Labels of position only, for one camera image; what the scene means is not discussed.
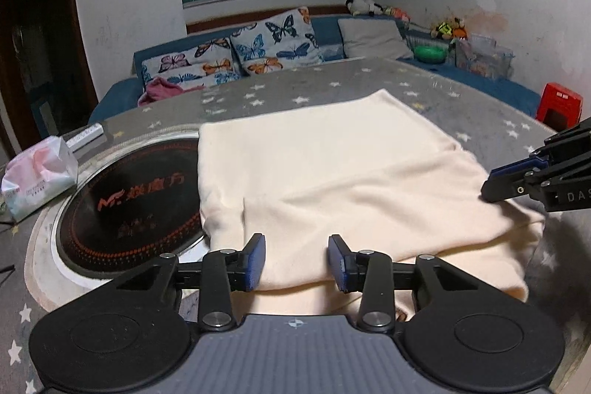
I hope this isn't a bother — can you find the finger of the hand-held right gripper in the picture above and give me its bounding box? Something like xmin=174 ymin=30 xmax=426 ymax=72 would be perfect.
xmin=488 ymin=116 xmax=591 ymax=179
xmin=481 ymin=161 xmax=591 ymax=203

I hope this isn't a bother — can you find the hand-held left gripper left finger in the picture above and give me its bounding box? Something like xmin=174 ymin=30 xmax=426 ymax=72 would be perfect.
xmin=111 ymin=233 xmax=267 ymax=333

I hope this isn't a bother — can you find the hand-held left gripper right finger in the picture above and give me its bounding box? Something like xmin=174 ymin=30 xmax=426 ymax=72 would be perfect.
xmin=328 ymin=234 xmax=483 ymax=334

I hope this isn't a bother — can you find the cream cloth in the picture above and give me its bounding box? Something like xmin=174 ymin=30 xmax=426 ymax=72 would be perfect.
xmin=198 ymin=88 xmax=546 ymax=317

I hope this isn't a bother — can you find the red plastic stool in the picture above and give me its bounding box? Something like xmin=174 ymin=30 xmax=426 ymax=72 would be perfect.
xmin=536 ymin=82 xmax=584 ymax=132

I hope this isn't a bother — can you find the clear plastic container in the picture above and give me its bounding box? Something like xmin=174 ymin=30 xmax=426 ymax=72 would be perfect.
xmin=454 ymin=34 xmax=515 ymax=81

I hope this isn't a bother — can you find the round black induction cooktop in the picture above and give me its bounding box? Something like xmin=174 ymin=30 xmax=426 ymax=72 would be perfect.
xmin=50 ymin=134 xmax=214 ymax=280

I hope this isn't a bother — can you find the green bowl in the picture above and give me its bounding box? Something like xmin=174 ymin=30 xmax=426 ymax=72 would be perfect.
xmin=412 ymin=44 xmax=450 ymax=65

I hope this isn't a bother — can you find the yellow and orange plush toy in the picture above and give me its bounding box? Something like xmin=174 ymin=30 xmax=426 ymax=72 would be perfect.
xmin=430 ymin=16 xmax=470 ymax=42

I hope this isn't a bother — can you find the grey star-print tablecloth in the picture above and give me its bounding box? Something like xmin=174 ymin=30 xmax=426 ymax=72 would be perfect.
xmin=0 ymin=57 xmax=591 ymax=394

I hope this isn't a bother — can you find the grey pillow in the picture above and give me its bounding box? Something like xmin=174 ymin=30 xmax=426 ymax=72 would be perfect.
xmin=337 ymin=18 xmax=414 ymax=61

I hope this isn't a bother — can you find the small orange plush toy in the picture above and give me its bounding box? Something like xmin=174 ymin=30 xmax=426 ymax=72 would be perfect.
xmin=383 ymin=5 xmax=411 ymax=24

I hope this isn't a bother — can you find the pink cloth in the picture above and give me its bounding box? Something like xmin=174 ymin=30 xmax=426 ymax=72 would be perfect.
xmin=137 ymin=76 xmax=204 ymax=107

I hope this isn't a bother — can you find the small butterfly print pillow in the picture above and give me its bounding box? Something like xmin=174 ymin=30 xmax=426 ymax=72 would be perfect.
xmin=141 ymin=38 xmax=242 ymax=93

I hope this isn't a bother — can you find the white remote control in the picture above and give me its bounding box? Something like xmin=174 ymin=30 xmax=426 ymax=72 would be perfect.
xmin=65 ymin=123 xmax=106 ymax=151

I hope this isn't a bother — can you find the blue sofa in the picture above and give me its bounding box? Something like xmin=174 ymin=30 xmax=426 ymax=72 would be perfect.
xmin=88 ymin=14 xmax=542 ymax=125

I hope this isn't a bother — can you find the large butterfly print pillow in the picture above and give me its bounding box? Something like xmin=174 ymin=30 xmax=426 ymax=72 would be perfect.
xmin=230 ymin=6 xmax=325 ymax=78

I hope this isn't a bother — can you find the black and white plush toy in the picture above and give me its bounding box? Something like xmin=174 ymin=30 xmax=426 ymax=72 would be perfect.
xmin=345 ymin=0 xmax=384 ymax=17

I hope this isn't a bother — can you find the tissue pack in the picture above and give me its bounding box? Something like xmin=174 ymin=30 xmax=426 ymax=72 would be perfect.
xmin=0 ymin=136 xmax=79 ymax=222

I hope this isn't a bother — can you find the dark wooden door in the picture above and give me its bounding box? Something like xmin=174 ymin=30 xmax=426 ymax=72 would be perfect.
xmin=0 ymin=0 xmax=99 ymax=155

